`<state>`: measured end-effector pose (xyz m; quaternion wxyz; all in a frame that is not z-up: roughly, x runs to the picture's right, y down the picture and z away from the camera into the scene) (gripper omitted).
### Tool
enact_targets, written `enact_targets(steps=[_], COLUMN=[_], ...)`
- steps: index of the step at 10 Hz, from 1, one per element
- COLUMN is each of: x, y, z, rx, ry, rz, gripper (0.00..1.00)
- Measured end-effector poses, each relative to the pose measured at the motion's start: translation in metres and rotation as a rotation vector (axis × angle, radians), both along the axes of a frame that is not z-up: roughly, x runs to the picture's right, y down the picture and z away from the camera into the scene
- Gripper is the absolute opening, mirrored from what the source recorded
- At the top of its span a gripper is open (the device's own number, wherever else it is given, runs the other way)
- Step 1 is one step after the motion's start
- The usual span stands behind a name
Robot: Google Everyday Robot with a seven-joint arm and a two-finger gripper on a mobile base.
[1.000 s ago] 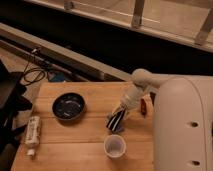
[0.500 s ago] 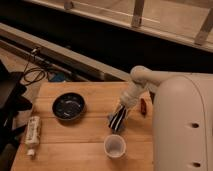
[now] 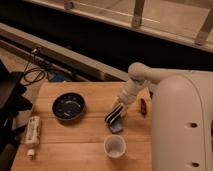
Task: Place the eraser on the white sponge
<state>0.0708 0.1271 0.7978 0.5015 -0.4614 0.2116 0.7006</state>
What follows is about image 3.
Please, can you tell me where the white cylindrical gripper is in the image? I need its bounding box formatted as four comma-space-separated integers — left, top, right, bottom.
112, 79, 143, 118

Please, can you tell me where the black white striped eraser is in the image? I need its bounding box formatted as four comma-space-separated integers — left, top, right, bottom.
104, 103, 124, 126

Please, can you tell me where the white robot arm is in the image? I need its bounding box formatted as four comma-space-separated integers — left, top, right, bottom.
118, 62, 213, 171

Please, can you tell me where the small red brown object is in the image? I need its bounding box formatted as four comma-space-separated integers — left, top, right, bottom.
141, 98, 147, 117

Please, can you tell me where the white plastic cup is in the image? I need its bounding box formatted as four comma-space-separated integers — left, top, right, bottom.
103, 134, 126, 159

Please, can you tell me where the black round bowl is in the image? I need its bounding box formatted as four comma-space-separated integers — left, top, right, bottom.
52, 92, 85, 121

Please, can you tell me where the blue object behind table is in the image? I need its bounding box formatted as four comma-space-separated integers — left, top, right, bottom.
49, 73, 65, 82

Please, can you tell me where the white toothpaste tube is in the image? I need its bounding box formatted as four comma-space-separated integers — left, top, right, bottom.
25, 116, 41, 160

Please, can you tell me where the black bag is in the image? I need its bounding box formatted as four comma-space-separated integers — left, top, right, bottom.
0, 59, 32, 171

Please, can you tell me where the black cable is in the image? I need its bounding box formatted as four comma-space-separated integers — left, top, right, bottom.
20, 46, 54, 87

